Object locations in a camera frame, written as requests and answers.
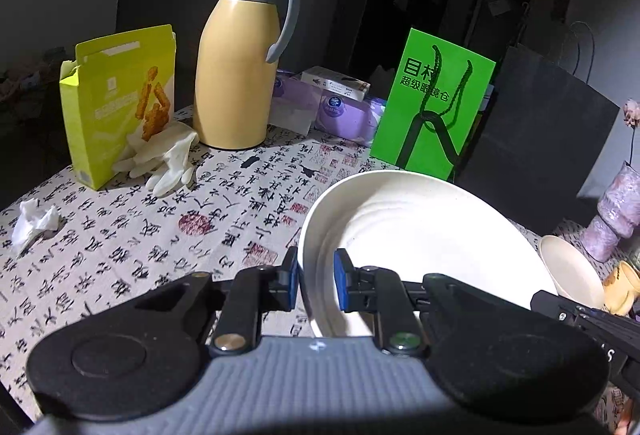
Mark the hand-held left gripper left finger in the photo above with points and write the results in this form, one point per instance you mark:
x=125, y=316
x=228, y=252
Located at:
x=291, y=282

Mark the yellow mug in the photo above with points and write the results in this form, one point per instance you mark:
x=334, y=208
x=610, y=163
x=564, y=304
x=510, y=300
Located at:
x=622, y=290

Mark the purple ceramic vase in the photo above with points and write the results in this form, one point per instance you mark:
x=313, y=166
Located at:
x=615, y=215

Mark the green paper bag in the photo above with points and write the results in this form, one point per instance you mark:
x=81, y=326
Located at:
x=400, y=115

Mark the dark door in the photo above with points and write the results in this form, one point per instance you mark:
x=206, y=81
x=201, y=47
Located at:
x=410, y=15

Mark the crumpled white tissue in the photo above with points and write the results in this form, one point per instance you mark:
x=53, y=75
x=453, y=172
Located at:
x=35, y=225

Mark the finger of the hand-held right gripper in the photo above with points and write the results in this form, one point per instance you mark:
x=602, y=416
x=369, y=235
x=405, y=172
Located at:
x=555, y=306

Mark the calligraphy printed tablecloth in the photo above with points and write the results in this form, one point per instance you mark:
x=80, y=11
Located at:
x=150, y=240

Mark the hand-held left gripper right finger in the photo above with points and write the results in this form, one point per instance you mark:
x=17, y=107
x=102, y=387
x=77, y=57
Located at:
x=342, y=282

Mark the large cream plate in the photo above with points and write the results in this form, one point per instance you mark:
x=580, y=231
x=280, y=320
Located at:
x=400, y=225

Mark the small cream plate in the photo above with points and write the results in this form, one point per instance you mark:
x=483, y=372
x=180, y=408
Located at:
x=570, y=270

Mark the yellow thermos jug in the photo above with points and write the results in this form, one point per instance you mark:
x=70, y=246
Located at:
x=235, y=80

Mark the small white box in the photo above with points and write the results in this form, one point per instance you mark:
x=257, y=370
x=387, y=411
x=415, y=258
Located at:
x=335, y=82

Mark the black paper bag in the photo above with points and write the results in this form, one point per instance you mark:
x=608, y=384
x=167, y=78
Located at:
x=540, y=125

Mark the yellow-green snack box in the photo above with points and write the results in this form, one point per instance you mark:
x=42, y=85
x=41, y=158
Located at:
x=100, y=115

